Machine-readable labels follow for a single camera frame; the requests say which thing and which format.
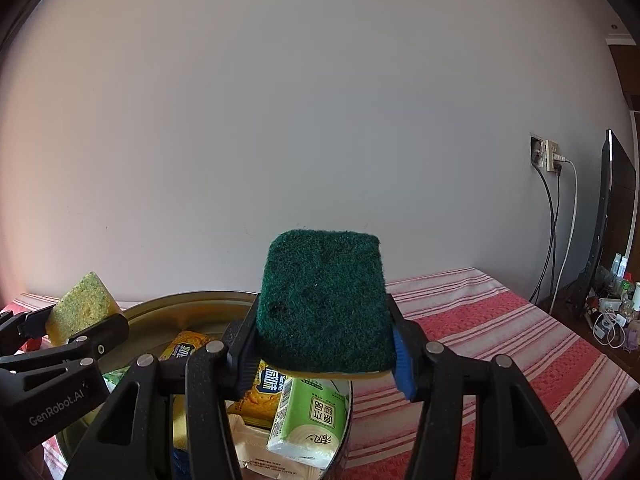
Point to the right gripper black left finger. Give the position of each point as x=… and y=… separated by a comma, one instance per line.
x=200, y=394

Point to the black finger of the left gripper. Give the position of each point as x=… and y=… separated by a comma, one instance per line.
x=18, y=329

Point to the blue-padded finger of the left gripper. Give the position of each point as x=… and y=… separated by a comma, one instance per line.
x=93, y=342

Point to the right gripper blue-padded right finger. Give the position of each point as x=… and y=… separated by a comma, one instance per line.
x=515, y=436

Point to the yellow speckled sponge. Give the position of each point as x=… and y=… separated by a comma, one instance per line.
x=87, y=303

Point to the blue scrubber ball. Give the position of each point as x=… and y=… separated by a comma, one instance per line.
x=181, y=464

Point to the large yellow cracker pack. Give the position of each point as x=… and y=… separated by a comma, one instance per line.
x=184, y=344

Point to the cream snack bar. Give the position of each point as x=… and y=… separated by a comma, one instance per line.
x=256, y=461

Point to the small yellow cracker pack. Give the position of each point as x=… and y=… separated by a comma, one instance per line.
x=258, y=407

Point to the green white tissue pack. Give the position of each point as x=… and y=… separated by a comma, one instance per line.
x=310, y=422

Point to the green yellow sponge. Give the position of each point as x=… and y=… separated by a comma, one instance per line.
x=322, y=308

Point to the green tissue pack large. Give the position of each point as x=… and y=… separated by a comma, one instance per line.
x=114, y=377

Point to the plain yellow sponge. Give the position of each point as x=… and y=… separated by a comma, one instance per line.
x=179, y=433

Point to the blue round cookie tin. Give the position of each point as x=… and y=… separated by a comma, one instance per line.
x=200, y=359

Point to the cluttered side table items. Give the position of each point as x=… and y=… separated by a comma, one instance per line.
x=612, y=307

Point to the black monitor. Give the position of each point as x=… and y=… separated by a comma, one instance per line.
x=608, y=257

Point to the wall power outlet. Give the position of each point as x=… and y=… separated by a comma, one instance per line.
x=545, y=154

